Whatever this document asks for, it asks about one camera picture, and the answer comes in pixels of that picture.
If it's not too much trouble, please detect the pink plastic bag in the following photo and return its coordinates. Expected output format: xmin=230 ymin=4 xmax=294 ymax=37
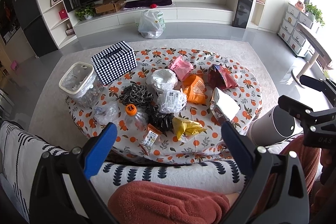
xmin=168 ymin=55 xmax=194 ymax=81

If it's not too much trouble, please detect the white shopping bag on floor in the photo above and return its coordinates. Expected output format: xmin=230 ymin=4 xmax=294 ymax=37
xmin=138 ymin=10 xmax=166 ymax=39

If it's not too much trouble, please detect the polka dot tissue box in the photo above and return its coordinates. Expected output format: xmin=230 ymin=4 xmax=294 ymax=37
xmin=91 ymin=41 xmax=137 ymax=85

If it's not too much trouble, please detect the small orange snack packet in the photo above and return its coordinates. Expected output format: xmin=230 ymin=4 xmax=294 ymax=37
xmin=139 ymin=124 xmax=162 ymax=155

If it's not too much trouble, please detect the black plastic bag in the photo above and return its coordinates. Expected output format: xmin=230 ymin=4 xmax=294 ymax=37
xmin=145 ymin=105 xmax=174 ymax=134

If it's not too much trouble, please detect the white drawer cabinet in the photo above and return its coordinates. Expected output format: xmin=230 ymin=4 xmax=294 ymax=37
xmin=277 ymin=3 xmax=321 ymax=57

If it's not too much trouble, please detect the dark purple cloth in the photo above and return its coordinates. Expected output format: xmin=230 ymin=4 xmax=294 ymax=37
xmin=123 ymin=0 xmax=173 ymax=9

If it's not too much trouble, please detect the beige floor rug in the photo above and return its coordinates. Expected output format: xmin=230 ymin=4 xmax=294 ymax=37
xmin=28 ymin=37 xmax=280 ymax=146

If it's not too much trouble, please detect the orange snack bag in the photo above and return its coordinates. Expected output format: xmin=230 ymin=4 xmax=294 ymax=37
xmin=183 ymin=75 xmax=206 ymax=105

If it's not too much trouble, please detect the white wall shelf unit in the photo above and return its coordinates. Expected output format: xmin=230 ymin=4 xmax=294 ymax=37
xmin=37 ymin=0 xmax=243 ymax=48

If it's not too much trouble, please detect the clear plastic storage bin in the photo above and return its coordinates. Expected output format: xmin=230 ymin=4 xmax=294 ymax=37
xmin=59 ymin=61 xmax=104 ymax=108

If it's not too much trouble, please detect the red snack bag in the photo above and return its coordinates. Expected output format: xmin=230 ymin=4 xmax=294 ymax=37
xmin=208 ymin=64 xmax=238 ymax=91

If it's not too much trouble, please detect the white foam net with label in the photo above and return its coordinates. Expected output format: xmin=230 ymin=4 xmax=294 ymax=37
xmin=157 ymin=90 xmax=187 ymax=114

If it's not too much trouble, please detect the orange print tablecloth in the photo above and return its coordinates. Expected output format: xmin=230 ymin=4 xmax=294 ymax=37
xmin=66 ymin=48 xmax=262 ymax=164

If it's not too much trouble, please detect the yellow plastic bag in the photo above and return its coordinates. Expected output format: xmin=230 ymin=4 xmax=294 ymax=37
xmin=172 ymin=117 xmax=206 ymax=143

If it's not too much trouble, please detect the red fleece clothing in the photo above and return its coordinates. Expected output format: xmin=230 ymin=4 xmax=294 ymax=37
xmin=108 ymin=135 xmax=332 ymax=223

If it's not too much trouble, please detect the clear bottle orange cap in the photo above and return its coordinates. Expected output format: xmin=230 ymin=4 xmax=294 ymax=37
xmin=124 ymin=104 xmax=148 ymax=132

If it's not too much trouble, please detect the cardboard box on shelf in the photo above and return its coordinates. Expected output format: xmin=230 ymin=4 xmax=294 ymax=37
xmin=94 ymin=0 xmax=126 ymax=14

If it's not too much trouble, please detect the white leaf pattern blanket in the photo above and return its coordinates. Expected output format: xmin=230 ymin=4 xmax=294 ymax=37
xmin=1 ymin=122 xmax=248 ymax=220

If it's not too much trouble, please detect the clear crumpled plastic wrap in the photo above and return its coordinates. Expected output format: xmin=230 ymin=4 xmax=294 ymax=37
xmin=93 ymin=101 xmax=119 ymax=126

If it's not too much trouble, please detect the black foam net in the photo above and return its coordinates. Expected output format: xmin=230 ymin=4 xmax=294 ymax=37
xmin=118 ymin=81 xmax=154 ymax=108

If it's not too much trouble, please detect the potted green plant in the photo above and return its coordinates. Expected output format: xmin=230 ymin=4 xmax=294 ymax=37
xmin=75 ymin=6 xmax=96 ymax=21

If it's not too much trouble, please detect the silver foil snack bag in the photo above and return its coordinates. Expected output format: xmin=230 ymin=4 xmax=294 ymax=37
xmin=210 ymin=88 xmax=240 ymax=125

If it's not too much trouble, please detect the plant on drawer cabinet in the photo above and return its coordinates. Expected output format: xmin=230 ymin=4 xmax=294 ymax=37
xmin=305 ymin=3 xmax=325 ymax=26

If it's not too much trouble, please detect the white crumpled plastic bag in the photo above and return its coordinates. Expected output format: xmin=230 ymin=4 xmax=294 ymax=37
xmin=146 ymin=69 xmax=178 ymax=93

